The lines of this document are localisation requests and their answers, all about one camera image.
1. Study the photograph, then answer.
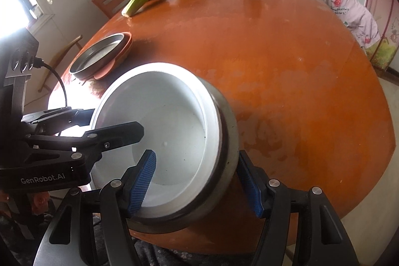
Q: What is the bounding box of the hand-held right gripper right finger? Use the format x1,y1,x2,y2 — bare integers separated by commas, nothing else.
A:
236,150,359,266

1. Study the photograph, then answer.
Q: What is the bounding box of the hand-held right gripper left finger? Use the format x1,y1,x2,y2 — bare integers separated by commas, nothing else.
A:
33,150,157,266

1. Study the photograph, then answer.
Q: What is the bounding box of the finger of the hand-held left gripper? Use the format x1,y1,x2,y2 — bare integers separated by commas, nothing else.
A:
20,107,96,133
25,121,144,162

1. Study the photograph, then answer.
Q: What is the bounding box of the large steel bowl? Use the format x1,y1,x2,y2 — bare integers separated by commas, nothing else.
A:
126,76,240,235

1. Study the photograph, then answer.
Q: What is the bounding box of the round steel pan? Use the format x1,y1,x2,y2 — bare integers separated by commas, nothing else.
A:
69,33,125,80

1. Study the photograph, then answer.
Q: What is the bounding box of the orange plastic plate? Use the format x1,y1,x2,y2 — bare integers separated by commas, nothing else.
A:
79,32,133,80

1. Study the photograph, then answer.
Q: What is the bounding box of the curved wooden chair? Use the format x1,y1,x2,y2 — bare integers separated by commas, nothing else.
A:
39,35,84,92

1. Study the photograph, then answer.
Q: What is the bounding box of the dark floral clothing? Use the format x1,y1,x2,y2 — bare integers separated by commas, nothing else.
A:
131,236,259,266

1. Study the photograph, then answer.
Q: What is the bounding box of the yellow printed cushion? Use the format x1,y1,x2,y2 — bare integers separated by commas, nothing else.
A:
371,31,399,70

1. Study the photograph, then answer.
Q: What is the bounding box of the pink strawberry print garment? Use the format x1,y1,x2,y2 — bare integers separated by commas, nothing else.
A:
310,0,381,50

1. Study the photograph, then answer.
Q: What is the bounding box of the black cable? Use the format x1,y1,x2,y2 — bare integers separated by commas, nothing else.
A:
34,58,69,107

